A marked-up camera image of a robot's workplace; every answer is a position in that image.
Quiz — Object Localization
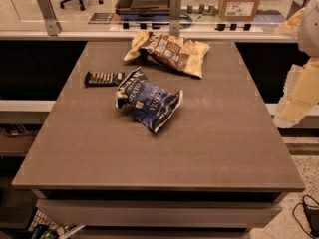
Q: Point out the centre metal glass bracket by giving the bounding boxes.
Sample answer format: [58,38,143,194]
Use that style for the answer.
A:
[169,0,181,36]

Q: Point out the yellow brown chip bag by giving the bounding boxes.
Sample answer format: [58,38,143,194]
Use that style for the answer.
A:
[124,30,210,79]

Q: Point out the metal glass bracket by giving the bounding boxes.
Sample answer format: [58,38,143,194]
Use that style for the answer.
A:
[37,0,62,36]
[169,0,181,36]

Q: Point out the wire basket with items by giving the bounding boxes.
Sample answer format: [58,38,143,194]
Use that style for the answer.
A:
[28,209,85,239]

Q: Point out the black power adapter with cable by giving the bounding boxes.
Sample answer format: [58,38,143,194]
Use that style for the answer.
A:
[292,194,319,239]

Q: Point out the blue potato chip bag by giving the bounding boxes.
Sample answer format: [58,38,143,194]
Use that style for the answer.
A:
[116,67,183,133]

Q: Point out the cardboard box with label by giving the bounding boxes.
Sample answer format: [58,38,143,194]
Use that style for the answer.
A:
[218,0,260,21]

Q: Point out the dark chocolate bar wrapper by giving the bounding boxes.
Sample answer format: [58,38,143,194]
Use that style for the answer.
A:
[84,72,125,87]

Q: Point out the open dark tray box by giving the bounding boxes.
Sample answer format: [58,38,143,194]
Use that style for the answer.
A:
[115,0,180,16]

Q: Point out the left metal glass bracket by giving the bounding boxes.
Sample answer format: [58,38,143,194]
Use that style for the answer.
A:
[37,0,62,36]

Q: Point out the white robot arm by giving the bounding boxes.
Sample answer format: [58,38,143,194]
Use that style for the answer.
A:
[273,0,319,128]

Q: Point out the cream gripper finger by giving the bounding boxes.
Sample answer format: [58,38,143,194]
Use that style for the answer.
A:
[273,57,319,128]

